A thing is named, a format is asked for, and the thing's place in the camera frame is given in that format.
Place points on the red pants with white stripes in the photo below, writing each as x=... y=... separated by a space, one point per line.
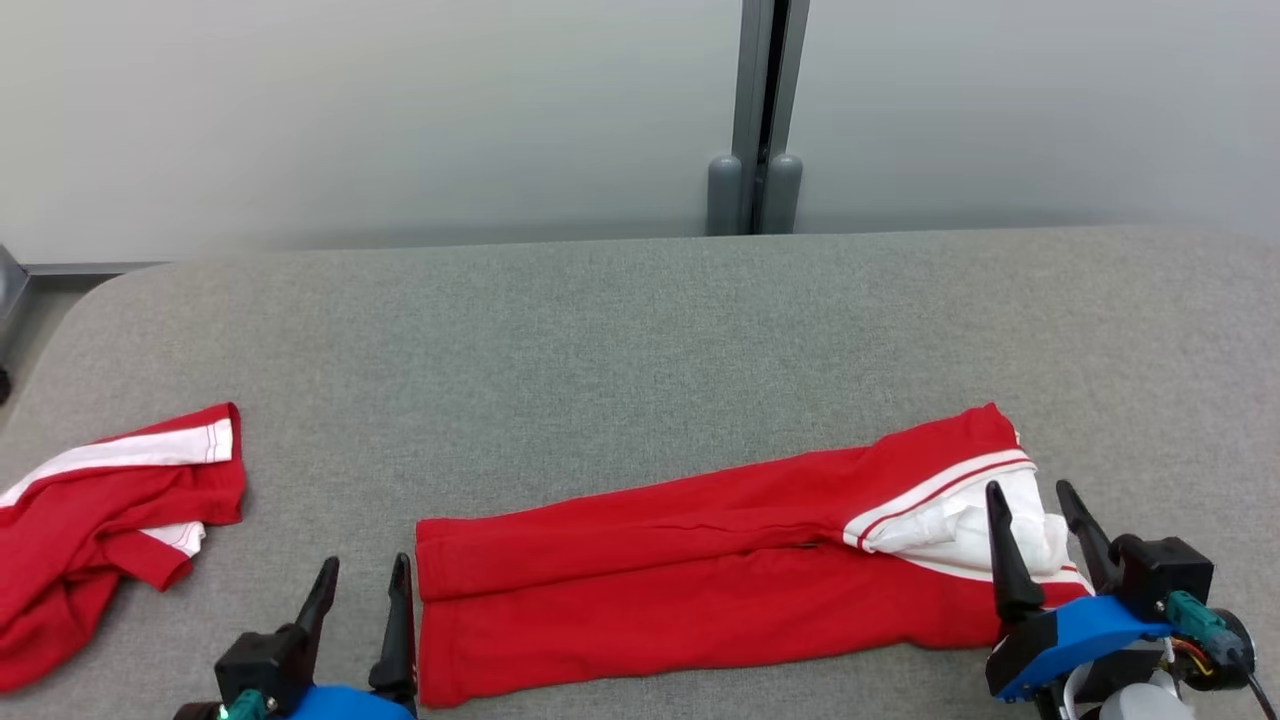
x=650 y=600

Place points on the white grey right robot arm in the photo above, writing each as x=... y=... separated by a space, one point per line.
x=1150 y=700

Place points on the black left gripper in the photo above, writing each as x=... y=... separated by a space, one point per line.
x=262 y=665

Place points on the grey metal partition post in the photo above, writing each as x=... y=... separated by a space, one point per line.
x=750 y=100

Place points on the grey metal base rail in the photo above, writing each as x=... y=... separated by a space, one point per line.
x=10 y=300

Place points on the blue left camera mount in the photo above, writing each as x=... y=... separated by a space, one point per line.
x=345 y=704

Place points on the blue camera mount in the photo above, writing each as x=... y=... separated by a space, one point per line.
x=345 y=704
x=1080 y=630

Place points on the blue right camera mount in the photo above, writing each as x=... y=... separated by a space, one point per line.
x=1080 y=630

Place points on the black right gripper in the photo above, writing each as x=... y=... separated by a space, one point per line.
x=1165 y=575

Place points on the red shirt with white band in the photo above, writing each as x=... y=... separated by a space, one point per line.
x=80 y=540

